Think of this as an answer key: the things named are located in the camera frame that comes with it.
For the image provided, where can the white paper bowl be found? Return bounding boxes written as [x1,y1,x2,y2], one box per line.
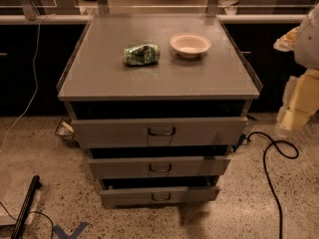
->
[169,33,211,59]

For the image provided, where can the wire mesh basket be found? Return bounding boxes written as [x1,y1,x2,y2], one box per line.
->
[55,117,79,147]

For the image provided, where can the crushed green soda can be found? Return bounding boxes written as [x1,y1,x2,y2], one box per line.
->
[124,43,160,67]

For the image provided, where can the grey drawer cabinet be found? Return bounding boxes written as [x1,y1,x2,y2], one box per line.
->
[58,14,262,192]

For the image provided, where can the white hanging cable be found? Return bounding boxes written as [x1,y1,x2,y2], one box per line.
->
[0,14,54,151]

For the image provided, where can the grey middle drawer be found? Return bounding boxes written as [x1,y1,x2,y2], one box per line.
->
[89,156,230,179]

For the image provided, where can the grey drawer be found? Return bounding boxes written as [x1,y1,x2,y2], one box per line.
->
[100,186,219,206]
[72,117,248,148]
[89,156,230,179]

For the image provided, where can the thin black cable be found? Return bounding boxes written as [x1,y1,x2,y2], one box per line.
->
[0,201,55,239]

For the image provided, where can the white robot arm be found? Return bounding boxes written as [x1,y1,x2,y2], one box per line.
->
[273,4,319,131]

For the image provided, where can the grey top drawer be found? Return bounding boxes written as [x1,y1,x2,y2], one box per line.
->
[72,117,248,148]

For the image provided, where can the black bar on floor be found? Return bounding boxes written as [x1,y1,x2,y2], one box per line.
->
[10,175,41,239]

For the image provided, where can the grey bottom drawer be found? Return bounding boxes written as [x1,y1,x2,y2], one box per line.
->
[100,186,219,206]

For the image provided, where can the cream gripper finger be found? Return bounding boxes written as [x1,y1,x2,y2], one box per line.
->
[277,69,319,131]
[273,27,299,52]

